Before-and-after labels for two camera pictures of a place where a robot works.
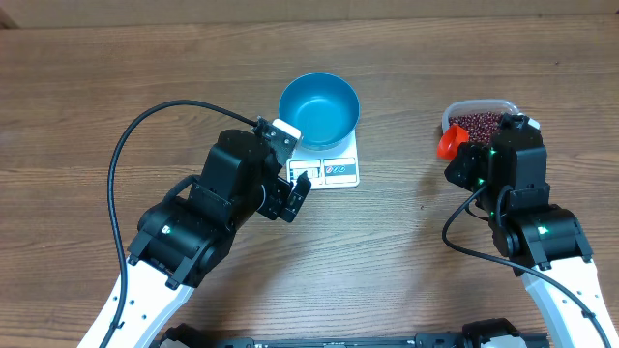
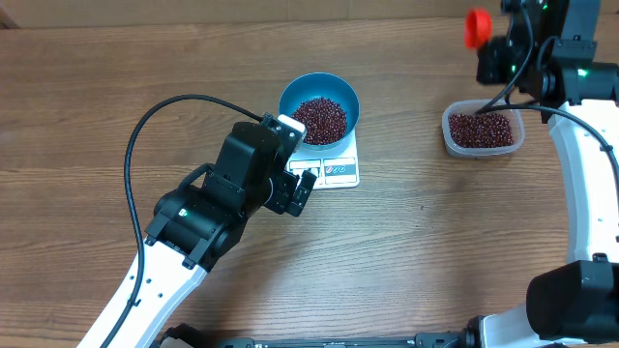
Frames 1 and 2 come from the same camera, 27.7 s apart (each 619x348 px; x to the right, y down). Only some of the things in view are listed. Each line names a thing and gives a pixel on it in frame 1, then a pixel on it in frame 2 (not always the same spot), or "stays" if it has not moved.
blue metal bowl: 322,106 stays
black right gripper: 469,159 -> 489,61
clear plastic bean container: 482,118 stays
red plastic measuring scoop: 450,141 -> 478,26
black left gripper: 279,189 stays
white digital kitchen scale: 334,168 stays
